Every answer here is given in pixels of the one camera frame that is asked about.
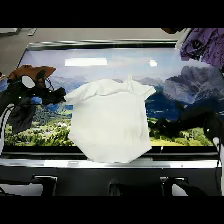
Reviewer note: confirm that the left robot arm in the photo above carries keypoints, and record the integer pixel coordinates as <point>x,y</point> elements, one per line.
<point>20,91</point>

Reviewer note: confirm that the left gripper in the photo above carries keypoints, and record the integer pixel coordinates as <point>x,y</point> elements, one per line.
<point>54,95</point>

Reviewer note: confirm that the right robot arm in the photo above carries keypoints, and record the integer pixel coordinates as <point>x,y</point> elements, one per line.
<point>200,120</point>

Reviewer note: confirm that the silver frame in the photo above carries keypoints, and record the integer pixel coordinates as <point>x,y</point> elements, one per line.
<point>110,163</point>

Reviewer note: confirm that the brown garment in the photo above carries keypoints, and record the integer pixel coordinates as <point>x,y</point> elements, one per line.
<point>31,70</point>

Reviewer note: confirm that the dark grey garment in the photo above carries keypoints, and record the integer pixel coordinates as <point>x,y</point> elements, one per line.
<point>20,121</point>

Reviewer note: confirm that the white T-shirt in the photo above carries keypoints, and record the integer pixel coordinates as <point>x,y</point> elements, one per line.
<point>110,123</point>

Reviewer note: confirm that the purple garment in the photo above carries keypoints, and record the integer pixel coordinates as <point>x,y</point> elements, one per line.
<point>208,43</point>

